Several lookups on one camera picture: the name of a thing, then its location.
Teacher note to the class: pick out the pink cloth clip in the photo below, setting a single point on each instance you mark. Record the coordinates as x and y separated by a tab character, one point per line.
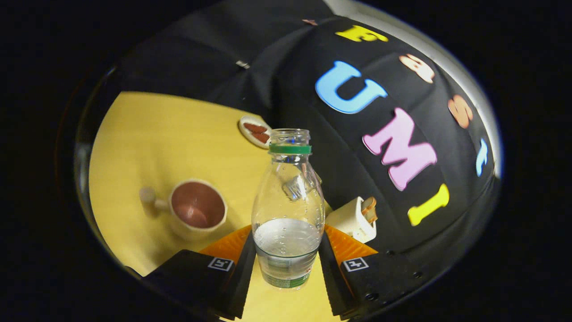
309	21

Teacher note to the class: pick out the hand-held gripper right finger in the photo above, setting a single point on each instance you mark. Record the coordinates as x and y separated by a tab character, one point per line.
333	281

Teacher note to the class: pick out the white toaster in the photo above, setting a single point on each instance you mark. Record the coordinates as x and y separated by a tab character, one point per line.
351	221

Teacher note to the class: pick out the cream cup with red inside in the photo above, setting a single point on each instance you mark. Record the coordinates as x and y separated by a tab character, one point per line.
196	205

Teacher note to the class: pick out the black backdrop cloth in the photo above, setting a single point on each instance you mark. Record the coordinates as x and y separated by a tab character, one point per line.
290	103

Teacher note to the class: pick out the brown meat slice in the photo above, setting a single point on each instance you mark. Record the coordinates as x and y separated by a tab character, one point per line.
254	128
262	137

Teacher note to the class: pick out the small white plate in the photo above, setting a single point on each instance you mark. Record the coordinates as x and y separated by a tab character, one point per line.
246	129

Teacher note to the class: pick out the wooden table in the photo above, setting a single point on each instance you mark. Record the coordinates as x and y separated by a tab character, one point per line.
134	134

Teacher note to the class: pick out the clear plastic juice bottle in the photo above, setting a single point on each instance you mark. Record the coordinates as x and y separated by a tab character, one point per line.
288	248

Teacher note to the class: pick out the silver cloth clip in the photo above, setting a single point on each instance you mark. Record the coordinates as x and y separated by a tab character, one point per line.
242	64

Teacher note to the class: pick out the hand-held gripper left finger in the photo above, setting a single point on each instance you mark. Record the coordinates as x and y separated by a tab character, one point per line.
239	281

